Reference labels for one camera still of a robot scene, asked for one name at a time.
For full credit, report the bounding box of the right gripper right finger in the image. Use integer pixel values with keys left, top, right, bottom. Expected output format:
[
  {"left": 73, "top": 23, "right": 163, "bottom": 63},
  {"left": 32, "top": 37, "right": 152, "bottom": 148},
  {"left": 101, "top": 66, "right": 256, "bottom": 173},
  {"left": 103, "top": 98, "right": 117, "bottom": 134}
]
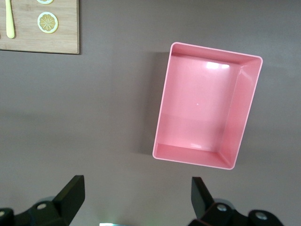
[{"left": 190, "top": 177, "right": 282, "bottom": 226}]

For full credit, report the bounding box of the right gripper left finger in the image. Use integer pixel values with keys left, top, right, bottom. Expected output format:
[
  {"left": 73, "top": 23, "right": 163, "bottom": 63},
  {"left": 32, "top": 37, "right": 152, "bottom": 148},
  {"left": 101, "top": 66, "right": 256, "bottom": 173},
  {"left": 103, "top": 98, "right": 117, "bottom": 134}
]
[{"left": 0, "top": 175, "right": 85, "bottom": 226}]

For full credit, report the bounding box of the pink plastic bin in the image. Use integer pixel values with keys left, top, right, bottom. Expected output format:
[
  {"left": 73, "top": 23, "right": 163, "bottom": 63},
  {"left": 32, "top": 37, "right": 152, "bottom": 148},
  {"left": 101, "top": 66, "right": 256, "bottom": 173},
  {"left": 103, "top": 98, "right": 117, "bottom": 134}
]
[{"left": 152, "top": 41, "right": 263, "bottom": 170}]

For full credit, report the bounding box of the wooden cutting board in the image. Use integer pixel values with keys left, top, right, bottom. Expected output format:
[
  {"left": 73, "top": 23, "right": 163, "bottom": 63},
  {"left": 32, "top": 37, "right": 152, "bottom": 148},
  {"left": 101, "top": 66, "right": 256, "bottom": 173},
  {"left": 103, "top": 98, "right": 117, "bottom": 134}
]
[{"left": 0, "top": 0, "right": 80, "bottom": 55}]

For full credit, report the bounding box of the yellow plastic fork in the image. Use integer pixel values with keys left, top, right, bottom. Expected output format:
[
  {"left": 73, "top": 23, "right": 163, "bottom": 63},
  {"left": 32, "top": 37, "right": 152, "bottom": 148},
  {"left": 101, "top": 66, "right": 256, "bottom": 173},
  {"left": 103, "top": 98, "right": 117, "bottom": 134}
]
[{"left": 5, "top": 0, "right": 16, "bottom": 39}]

